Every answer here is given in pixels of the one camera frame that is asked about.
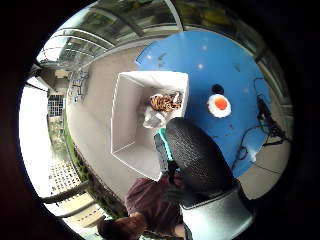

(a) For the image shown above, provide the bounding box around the white soft toy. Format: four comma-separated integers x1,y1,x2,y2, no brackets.
142,105,174,130

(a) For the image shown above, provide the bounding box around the tiger soft toy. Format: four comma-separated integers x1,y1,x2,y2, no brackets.
148,91,183,113

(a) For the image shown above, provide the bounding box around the white open box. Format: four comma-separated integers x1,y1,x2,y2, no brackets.
110,70,190,182

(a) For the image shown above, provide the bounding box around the the person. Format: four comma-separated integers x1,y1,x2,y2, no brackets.
96,175,188,240

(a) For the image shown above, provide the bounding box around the fried egg soft toy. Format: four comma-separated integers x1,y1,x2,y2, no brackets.
206,93,233,119

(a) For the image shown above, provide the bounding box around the small black round object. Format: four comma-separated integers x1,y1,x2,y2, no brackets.
211,83,225,96

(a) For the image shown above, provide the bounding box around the metal railing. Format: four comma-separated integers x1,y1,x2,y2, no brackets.
40,180,105,219

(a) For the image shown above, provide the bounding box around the building with barred window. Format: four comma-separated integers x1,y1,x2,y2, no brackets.
30,64,72,141

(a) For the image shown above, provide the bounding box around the glass canopy roof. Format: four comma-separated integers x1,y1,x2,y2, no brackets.
35,0,185,69

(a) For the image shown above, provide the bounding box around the thin black cable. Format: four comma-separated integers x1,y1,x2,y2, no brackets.
230,124,283,176

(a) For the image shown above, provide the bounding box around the black cable bundle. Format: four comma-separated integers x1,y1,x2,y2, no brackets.
253,77,292,148

